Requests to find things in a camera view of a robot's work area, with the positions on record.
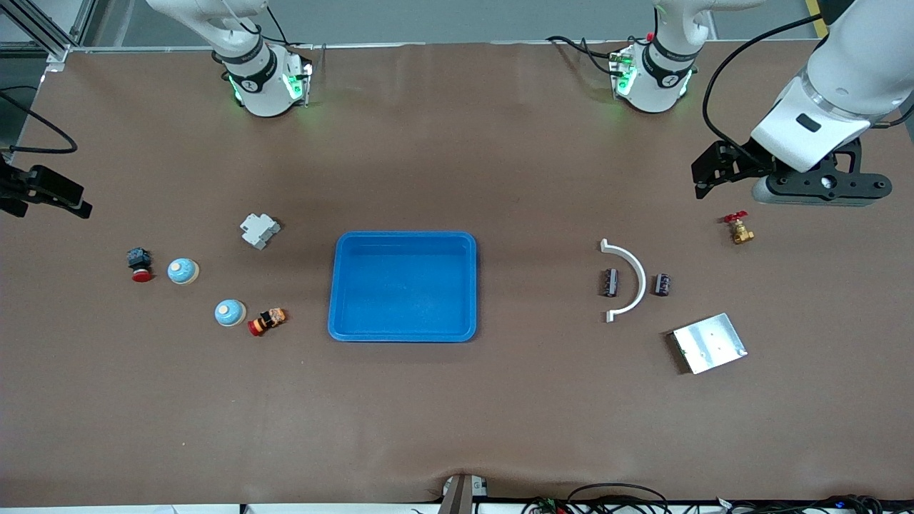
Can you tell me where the blue bell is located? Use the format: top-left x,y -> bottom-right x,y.
167,257 -> 201,286
214,298 -> 247,328

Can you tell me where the blue plastic tray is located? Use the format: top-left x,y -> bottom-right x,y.
328,231 -> 478,343

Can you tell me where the red pushbutton black body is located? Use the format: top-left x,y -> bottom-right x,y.
127,247 -> 154,283

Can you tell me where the silver metal plate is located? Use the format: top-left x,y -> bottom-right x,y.
668,313 -> 749,376

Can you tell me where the white circuit breaker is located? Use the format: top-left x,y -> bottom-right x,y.
239,213 -> 282,251

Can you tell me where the red emergency stop orange body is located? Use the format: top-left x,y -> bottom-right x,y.
247,307 -> 288,338

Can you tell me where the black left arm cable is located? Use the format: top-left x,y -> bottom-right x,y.
702,14 -> 823,159

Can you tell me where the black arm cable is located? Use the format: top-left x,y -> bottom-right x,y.
0,86 -> 79,155
702,14 -> 823,159

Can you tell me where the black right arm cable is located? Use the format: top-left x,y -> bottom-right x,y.
0,86 -> 79,155

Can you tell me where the brass valve red handle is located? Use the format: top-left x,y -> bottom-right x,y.
723,211 -> 756,246

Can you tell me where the white curved plastic bracket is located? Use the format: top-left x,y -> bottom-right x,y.
599,238 -> 648,323

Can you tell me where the aluminium frame profile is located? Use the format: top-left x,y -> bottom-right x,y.
0,0 -> 97,64

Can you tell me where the black base cable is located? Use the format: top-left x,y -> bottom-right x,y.
546,34 -> 616,76
266,4 -> 292,48

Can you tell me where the black cable bundle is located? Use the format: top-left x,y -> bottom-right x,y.
714,493 -> 890,514

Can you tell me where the black cable loop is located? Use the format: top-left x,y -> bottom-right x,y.
525,483 -> 672,514

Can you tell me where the grey metal table bracket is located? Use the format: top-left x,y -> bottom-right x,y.
437,473 -> 490,514

